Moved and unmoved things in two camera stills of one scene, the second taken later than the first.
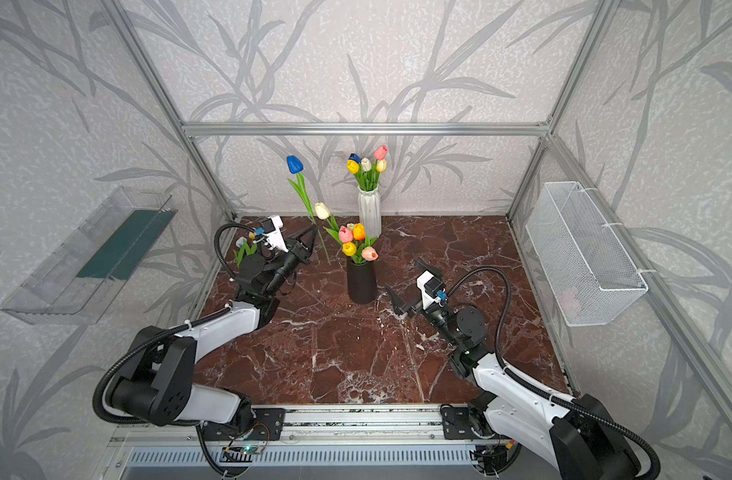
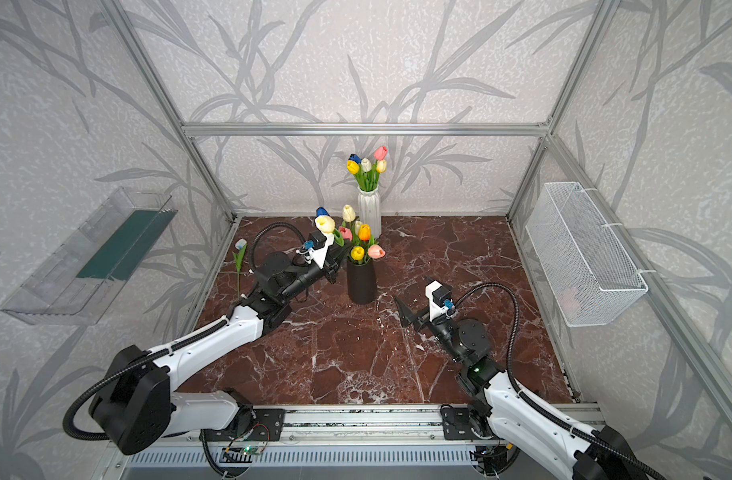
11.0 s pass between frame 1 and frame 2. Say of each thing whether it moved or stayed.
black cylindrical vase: stayed
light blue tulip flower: stayed
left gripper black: moved
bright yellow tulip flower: stayed
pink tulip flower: stayed
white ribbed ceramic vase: stayed
